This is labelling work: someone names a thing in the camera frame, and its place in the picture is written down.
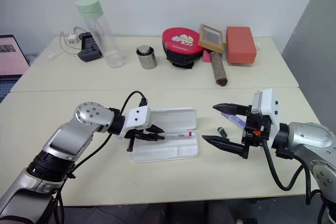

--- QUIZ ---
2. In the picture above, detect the orange-red rectangular box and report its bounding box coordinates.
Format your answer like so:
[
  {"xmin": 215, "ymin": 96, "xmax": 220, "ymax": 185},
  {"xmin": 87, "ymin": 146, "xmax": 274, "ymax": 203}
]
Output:
[{"xmin": 226, "ymin": 26, "xmax": 257, "ymax": 65}]

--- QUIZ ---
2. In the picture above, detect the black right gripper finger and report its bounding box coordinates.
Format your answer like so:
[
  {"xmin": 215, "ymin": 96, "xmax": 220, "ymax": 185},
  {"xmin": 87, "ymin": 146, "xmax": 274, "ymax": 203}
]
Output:
[
  {"xmin": 212, "ymin": 102, "xmax": 250, "ymax": 116},
  {"xmin": 202, "ymin": 134, "xmax": 249, "ymax": 159}
]

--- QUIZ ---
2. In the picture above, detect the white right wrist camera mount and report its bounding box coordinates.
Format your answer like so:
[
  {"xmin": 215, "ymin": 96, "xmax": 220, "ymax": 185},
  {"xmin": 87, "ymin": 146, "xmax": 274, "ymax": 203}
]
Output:
[{"xmin": 251, "ymin": 88, "xmax": 281, "ymax": 133}]

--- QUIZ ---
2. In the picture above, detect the thin white charger cable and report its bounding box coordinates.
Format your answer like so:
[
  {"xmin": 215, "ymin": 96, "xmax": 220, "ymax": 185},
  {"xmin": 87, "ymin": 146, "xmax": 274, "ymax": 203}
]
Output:
[{"xmin": 59, "ymin": 26, "xmax": 88, "ymax": 55}]

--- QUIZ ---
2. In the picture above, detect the red cartoon lid black bowl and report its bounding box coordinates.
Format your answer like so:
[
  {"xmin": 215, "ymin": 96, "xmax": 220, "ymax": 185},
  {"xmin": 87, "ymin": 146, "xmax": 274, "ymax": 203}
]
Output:
[{"xmin": 162, "ymin": 27, "xmax": 205, "ymax": 69}]

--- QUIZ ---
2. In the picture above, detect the wooden framed panel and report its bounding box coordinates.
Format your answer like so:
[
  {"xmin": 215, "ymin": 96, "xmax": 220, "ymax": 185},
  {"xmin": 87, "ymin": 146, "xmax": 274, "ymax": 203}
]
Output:
[{"xmin": 198, "ymin": 24, "xmax": 224, "ymax": 53}]

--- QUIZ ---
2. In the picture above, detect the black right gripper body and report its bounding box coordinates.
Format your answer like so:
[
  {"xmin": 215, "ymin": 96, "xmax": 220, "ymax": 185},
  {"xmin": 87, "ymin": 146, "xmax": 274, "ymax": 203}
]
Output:
[{"xmin": 241, "ymin": 104, "xmax": 274, "ymax": 148}]

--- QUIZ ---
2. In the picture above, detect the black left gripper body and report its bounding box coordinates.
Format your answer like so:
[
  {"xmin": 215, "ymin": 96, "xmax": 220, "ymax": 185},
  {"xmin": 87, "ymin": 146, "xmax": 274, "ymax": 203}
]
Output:
[{"xmin": 124, "ymin": 126, "xmax": 152, "ymax": 153}]

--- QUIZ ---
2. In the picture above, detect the brown rough cylinder stick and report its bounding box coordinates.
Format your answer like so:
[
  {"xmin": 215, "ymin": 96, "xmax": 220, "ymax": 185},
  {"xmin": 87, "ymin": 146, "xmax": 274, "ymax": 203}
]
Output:
[{"xmin": 209, "ymin": 50, "xmax": 228, "ymax": 87}]

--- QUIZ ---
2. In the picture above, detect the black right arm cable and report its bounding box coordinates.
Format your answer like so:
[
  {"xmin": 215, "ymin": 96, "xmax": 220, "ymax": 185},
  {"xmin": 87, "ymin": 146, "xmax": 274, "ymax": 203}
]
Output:
[{"xmin": 261, "ymin": 140, "xmax": 326, "ymax": 206}]

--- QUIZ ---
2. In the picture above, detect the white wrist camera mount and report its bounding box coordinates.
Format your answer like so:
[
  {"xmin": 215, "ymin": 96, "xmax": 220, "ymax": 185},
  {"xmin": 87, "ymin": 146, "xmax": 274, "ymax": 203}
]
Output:
[
  {"xmin": 117, "ymin": 105, "xmax": 152, "ymax": 138},
  {"xmin": 251, "ymin": 88, "xmax": 281, "ymax": 133}
]

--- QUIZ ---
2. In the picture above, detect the dark grey power strip cube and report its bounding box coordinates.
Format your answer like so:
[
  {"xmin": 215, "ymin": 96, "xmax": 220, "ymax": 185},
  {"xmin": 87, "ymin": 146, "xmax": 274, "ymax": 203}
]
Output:
[{"xmin": 78, "ymin": 32, "xmax": 103, "ymax": 63}]

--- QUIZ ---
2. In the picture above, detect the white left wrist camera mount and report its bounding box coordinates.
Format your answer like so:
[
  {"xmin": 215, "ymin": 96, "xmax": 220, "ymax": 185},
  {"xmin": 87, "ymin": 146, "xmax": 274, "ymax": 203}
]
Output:
[{"xmin": 117, "ymin": 105, "xmax": 152, "ymax": 138}]

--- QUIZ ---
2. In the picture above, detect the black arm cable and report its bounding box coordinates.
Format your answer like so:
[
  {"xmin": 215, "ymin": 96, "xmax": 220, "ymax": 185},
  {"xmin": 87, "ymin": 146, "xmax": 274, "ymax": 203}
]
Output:
[
  {"xmin": 52, "ymin": 91, "xmax": 148, "ymax": 224},
  {"xmin": 261, "ymin": 140, "xmax": 326, "ymax": 206}
]

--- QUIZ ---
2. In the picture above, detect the white plastic pencil case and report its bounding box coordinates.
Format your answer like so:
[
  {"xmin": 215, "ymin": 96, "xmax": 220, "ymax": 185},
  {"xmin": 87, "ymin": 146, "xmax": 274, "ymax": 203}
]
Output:
[{"xmin": 130, "ymin": 107, "xmax": 200, "ymax": 164}]

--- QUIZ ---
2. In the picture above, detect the white marker with red cap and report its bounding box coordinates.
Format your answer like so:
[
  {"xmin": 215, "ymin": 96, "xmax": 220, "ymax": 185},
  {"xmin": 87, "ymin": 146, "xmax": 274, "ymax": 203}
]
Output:
[{"xmin": 159, "ymin": 131, "xmax": 195, "ymax": 139}]

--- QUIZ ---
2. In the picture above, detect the small metal cylinder tin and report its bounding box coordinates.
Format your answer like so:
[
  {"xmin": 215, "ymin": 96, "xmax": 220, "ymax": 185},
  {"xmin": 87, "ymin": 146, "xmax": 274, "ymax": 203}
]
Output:
[{"xmin": 135, "ymin": 46, "xmax": 158, "ymax": 70}]

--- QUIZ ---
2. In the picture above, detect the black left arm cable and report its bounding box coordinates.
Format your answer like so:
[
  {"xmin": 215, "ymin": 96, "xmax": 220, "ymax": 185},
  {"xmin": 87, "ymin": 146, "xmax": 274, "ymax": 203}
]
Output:
[{"xmin": 52, "ymin": 91, "xmax": 148, "ymax": 224}]

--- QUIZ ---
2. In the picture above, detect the purple marker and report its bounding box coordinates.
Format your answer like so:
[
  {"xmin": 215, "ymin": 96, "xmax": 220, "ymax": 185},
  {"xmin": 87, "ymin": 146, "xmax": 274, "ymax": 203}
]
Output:
[{"xmin": 220, "ymin": 112, "xmax": 247, "ymax": 130}]

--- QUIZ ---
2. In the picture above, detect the open laptop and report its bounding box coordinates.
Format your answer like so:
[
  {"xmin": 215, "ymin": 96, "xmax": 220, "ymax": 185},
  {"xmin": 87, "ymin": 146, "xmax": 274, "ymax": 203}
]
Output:
[{"xmin": 0, "ymin": 34, "xmax": 31, "ymax": 104}]

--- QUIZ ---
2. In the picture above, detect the clear bottle with green lid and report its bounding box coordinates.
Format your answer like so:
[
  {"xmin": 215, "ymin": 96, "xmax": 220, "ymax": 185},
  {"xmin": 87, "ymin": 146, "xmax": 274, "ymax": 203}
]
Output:
[{"xmin": 75, "ymin": 0, "xmax": 125, "ymax": 69}]

